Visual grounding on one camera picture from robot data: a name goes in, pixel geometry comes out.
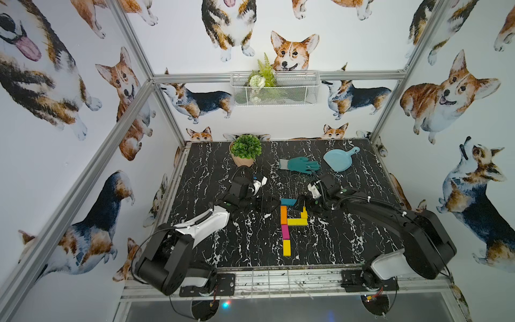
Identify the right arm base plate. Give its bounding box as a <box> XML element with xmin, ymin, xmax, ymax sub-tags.
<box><xmin>341</xmin><ymin>270</ymin><xmax>398</xmax><ymax>292</ymax></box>

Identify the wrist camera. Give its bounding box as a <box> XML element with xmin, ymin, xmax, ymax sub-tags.
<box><xmin>253</xmin><ymin>174</ymin><xmax>268</xmax><ymax>196</ymax></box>
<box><xmin>308</xmin><ymin>183</ymin><xmax>321</xmax><ymax>200</ymax></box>

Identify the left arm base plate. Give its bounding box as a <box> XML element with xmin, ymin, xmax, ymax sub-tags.
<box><xmin>179</xmin><ymin>273</ymin><xmax>236</xmax><ymax>297</ymax></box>

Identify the yellow long block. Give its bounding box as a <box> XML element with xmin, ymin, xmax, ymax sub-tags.
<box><xmin>287</xmin><ymin>218</ymin><xmax>308</xmax><ymax>226</ymax></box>
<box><xmin>301</xmin><ymin>207</ymin><xmax>308</xmax><ymax>219</ymax></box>

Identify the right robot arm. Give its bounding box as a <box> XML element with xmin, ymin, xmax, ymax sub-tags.
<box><xmin>295</xmin><ymin>174</ymin><xmax>457</xmax><ymax>289</ymax></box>

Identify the fern and white flower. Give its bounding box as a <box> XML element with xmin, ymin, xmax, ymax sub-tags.
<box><xmin>246</xmin><ymin>54</ymin><xmax>277</xmax><ymax>103</ymax></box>

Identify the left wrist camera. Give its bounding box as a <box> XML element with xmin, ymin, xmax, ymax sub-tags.
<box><xmin>253</xmin><ymin>174</ymin><xmax>268</xmax><ymax>196</ymax></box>

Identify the white wire basket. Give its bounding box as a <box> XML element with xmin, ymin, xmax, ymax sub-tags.
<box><xmin>230</xmin><ymin>71</ymin><xmax>321</xmax><ymax>107</ymax></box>

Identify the orange long block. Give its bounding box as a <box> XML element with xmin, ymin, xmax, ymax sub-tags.
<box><xmin>280</xmin><ymin>205</ymin><xmax>288</xmax><ymax>225</ymax></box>

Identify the cyan long block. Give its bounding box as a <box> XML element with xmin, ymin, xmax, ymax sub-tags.
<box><xmin>280</xmin><ymin>199</ymin><xmax>297</xmax><ymax>207</ymax></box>

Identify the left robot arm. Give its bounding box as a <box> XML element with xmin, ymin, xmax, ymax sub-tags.
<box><xmin>131</xmin><ymin>174</ymin><xmax>280</xmax><ymax>297</ymax></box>

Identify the light blue dustpan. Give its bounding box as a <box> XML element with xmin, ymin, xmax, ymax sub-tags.
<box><xmin>323</xmin><ymin>147</ymin><xmax>360</xmax><ymax>173</ymax></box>

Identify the green potted plant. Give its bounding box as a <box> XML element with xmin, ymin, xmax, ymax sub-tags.
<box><xmin>229</xmin><ymin>134</ymin><xmax>262</xmax><ymax>167</ymax></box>

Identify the magenta block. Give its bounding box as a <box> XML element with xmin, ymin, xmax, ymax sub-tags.
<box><xmin>281</xmin><ymin>225</ymin><xmax>290</xmax><ymax>240</ymax></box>

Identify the small yellow block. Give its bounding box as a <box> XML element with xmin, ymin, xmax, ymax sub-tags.
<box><xmin>282</xmin><ymin>240</ymin><xmax>291</xmax><ymax>257</ymax></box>

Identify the teal rubber glove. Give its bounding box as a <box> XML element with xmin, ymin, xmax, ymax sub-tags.
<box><xmin>278</xmin><ymin>157</ymin><xmax>321</xmax><ymax>174</ymax></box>

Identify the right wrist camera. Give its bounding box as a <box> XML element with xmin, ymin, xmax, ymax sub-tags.
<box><xmin>308</xmin><ymin>183</ymin><xmax>321</xmax><ymax>200</ymax></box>

